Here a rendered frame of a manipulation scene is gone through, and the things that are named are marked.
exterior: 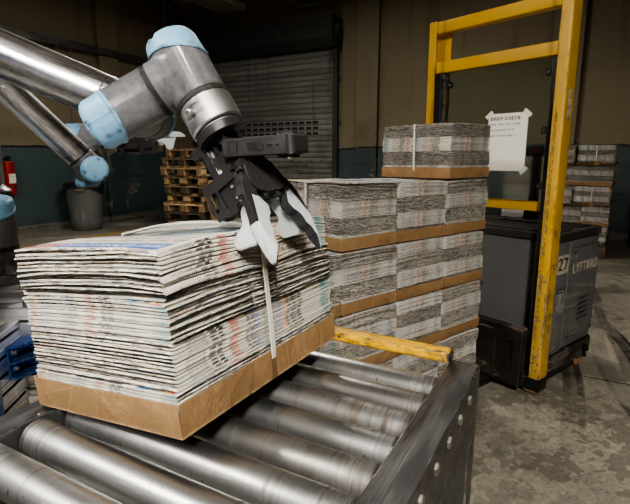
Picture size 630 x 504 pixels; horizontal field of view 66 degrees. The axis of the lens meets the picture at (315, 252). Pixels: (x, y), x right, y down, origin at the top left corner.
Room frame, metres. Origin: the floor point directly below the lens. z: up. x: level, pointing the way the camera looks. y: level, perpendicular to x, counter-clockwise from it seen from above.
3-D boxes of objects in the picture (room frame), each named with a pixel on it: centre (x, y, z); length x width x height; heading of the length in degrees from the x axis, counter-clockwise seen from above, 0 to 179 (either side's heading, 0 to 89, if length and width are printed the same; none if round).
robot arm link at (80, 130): (1.54, 0.72, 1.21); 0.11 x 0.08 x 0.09; 123
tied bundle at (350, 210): (1.84, -0.08, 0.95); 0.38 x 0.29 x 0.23; 40
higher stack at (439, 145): (2.21, -0.54, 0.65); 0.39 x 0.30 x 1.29; 39
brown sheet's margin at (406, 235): (2.03, -0.31, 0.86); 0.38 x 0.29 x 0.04; 38
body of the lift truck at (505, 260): (2.72, -1.16, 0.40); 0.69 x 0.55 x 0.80; 39
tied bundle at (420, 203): (2.03, -0.31, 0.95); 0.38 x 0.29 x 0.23; 38
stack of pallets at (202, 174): (8.37, 1.85, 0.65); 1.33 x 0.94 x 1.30; 155
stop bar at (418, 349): (0.90, -0.05, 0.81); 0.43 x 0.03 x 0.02; 61
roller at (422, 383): (0.84, 0.00, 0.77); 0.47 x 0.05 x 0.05; 61
